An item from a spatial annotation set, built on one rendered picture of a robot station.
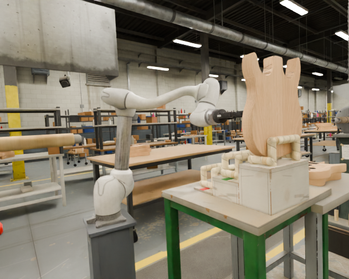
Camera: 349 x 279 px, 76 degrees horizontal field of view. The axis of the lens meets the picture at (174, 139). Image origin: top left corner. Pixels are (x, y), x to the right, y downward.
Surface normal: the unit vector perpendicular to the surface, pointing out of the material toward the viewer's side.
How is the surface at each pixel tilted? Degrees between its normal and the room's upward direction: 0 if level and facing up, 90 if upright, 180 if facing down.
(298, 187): 90
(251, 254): 90
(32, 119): 90
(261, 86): 90
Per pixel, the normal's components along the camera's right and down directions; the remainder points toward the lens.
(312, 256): -0.83, 0.07
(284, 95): 0.55, 0.03
